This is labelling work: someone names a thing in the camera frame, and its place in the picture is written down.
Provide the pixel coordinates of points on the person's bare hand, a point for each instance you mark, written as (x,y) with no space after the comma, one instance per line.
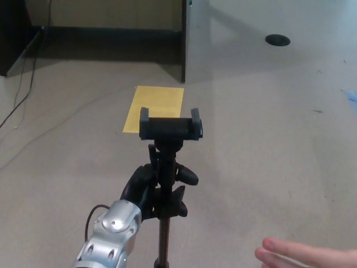
(306,254)

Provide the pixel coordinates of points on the black round floor disc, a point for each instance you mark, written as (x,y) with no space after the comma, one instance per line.
(277,40)

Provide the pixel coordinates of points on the black tripod with phone holder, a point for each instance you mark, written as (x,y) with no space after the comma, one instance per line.
(167,131)

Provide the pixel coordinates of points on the yellow paper sheet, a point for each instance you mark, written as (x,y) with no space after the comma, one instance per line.
(156,97)

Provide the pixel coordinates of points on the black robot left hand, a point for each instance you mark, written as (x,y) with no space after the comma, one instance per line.
(139,184)

